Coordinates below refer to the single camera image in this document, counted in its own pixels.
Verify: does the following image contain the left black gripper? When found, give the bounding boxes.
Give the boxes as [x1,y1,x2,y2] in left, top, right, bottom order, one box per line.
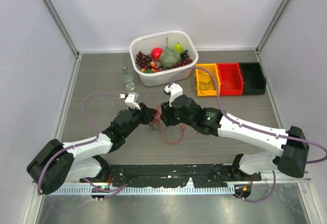
[123,103,157,138]

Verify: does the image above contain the dark brown wire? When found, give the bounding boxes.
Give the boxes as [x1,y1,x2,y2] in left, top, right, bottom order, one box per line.
[148,120,164,132]

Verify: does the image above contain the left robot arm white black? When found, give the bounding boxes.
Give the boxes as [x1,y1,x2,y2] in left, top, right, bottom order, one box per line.
[27,103,157,195]

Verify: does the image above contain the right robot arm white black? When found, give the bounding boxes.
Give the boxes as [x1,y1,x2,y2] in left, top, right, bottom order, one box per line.
[160,95,310,181]

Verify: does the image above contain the clear glass bottle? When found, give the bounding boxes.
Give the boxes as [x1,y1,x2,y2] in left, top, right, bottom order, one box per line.
[122,66,135,91]

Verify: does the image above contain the small peaches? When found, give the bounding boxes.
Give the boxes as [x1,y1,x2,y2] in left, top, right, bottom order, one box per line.
[140,61,162,73]

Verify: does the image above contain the white plastic basket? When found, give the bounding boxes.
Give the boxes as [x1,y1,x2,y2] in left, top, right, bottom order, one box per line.
[129,30,199,87]

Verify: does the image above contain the green netted melon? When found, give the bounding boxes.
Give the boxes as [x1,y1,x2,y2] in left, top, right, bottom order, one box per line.
[159,48,181,68]

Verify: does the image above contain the yellow storage bin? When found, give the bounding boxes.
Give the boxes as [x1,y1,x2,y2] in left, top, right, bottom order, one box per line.
[195,63,221,96]

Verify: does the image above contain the dark red grape bunch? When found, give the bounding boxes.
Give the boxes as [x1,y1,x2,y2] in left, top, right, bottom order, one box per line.
[135,51,153,67]

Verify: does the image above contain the red cherry bunch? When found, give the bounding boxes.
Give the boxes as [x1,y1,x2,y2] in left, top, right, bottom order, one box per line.
[162,59,193,71]

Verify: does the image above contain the dark purple grape bunch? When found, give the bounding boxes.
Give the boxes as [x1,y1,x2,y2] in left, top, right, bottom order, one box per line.
[180,49,189,61]

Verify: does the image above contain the red pomegranate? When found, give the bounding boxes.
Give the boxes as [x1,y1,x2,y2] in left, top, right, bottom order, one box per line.
[151,47,163,61]

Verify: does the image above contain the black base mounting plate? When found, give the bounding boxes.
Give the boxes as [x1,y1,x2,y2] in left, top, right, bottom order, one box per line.
[88,164,262,188]

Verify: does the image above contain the green pear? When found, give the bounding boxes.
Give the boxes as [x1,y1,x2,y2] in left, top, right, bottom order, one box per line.
[173,42,183,54]

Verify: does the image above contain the red storage bin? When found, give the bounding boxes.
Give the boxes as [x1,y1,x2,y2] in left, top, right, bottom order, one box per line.
[217,63,244,96]

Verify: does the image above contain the black storage bin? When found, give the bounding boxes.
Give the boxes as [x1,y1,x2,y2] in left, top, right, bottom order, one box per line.
[239,62,267,95]

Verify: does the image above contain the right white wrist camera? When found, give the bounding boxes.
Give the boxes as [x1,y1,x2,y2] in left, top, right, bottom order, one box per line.
[164,83,183,107]

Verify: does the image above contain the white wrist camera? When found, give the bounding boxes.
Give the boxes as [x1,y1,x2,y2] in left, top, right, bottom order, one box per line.
[164,83,183,107]
[124,92,141,110]

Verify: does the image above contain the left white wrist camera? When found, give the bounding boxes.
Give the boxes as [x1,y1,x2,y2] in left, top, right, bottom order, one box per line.
[124,92,141,110]

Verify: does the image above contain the white slotted cable duct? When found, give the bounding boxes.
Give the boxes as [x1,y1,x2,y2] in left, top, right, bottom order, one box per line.
[51,184,235,196]

